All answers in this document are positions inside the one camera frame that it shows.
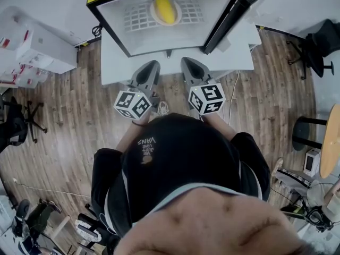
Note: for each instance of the person's left forearm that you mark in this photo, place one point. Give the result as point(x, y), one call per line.
point(132, 134)

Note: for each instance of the clear plastic storage bin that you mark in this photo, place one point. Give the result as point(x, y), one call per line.
point(26, 74)
point(13, 25)

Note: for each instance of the yellow corn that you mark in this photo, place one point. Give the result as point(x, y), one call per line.
point(165, 9)

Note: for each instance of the small white screen device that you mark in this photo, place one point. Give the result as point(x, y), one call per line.
point(311, 162)

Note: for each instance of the white plate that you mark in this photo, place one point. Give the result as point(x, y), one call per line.
point(178, 16)

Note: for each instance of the black mini fridge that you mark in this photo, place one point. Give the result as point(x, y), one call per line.
point(159, 41)

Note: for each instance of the person's right forearm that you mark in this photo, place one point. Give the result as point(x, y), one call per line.
point(217, 126)

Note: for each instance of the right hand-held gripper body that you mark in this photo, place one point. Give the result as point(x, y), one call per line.
point(207, 98)

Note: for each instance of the person's head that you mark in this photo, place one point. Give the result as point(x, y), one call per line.
point(212, 227)

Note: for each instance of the small white side table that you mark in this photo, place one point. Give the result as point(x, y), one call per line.
point(254, 36)

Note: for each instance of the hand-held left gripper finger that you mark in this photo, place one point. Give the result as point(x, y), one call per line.
point(154, 74)
point(139, 76)

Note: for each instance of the dark desk with wooden leg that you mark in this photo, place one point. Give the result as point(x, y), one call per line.
point(57, 230)

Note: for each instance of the black chair with patterned cushion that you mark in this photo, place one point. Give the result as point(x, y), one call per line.
point(87, 230)

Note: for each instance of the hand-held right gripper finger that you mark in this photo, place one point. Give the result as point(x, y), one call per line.
point(188, 72)
point(202, 73)

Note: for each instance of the white cardboard box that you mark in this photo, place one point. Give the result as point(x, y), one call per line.
point(47, 52)

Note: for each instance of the round wooden table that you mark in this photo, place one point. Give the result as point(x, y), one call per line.
point(332, 142)

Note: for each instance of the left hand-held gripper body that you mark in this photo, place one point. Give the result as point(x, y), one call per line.
point(132, 105)

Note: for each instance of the person's white shoe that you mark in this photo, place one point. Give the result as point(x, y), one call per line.
point(163, 108)

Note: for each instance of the black office chair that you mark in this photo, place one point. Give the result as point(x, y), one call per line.
point(316, 49)
point(16, 126)

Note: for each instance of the person in face mask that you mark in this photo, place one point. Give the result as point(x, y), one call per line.
point(183, 158)

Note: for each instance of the large white table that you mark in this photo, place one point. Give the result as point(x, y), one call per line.
point(171, 66)

